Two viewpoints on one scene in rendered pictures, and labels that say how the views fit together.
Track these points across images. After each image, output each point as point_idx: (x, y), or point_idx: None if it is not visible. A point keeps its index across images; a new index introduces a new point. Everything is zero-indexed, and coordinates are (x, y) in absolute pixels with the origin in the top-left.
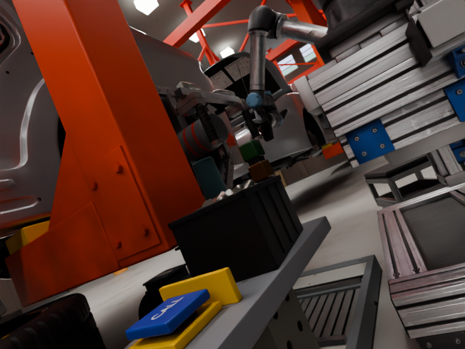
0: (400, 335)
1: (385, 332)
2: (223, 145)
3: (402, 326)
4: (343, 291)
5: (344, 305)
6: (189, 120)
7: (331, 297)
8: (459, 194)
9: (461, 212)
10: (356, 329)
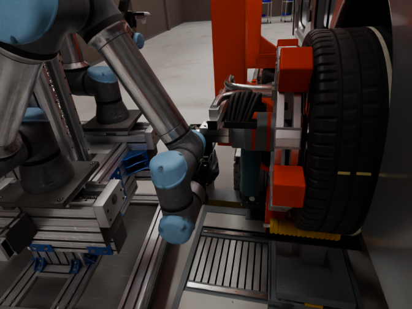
0: (181, 250)
1: (187, 254)
2: (272, 175)
3: (178, 256)
4: (202, 281)
5: (203, 262)
6: None
7: (212, 277)
8: (80, 286)
9: (105, 260)
10: (197, 232)
